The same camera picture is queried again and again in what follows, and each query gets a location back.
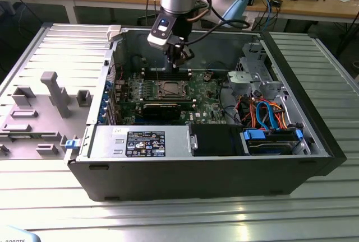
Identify CPU socket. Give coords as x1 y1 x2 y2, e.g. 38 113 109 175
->
156 79 186 99

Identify green motherboard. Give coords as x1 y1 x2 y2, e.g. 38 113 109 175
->
111 69 234 127

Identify black graphics card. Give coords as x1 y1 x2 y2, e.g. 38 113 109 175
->
142 102 182 120

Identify grey plastic case clip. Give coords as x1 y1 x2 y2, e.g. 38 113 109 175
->
107 25 123 43

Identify black plastic shroud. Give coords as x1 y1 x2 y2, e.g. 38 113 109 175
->
189 123 244 157

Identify silver metal drive cage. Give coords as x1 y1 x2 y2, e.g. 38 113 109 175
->
235 41 284 97

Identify silver power supply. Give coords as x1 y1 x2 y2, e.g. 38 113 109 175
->
89 125 195 161

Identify black grey PC case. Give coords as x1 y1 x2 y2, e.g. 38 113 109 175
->
67 25 347 202

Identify hard disk blue carrier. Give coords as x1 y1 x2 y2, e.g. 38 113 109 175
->
240 129 305 156

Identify blue plastic case latch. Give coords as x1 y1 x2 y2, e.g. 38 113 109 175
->
64 139 81 151

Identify grey parts rack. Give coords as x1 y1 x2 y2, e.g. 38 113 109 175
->
0 71 94 162

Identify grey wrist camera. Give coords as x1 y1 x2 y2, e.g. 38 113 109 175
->
147 16 177 50

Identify silver metal bracket plate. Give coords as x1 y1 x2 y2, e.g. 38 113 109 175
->
227 70 254 94

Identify blue data cable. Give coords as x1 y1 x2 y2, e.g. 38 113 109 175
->
255 100 279 133

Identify orange power wires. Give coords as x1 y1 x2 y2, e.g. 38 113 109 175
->
237 97 297 131

